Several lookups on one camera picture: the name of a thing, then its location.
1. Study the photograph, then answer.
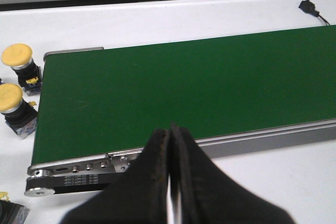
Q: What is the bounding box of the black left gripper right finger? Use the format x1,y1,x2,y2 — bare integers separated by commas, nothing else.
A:
169,124,294,223

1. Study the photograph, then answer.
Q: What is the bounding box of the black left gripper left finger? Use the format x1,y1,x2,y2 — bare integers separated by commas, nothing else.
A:
61,129,170,223

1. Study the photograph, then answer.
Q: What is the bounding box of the black timing drive belt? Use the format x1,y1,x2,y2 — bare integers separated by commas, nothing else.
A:
24,173,123,197

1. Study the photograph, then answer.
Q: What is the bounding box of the green conveyor belt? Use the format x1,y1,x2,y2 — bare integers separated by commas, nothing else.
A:
31,26,335,165

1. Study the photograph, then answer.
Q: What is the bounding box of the yellow mushroom push button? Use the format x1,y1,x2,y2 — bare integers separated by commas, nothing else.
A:
1,83,38,138
1,44,43,95

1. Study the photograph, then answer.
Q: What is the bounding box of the aluminium conveyor frame rail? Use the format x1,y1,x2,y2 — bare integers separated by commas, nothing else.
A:
27,48,335,178

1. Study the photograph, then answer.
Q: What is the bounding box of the black cable connector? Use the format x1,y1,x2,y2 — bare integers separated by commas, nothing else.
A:
298,0,331,26

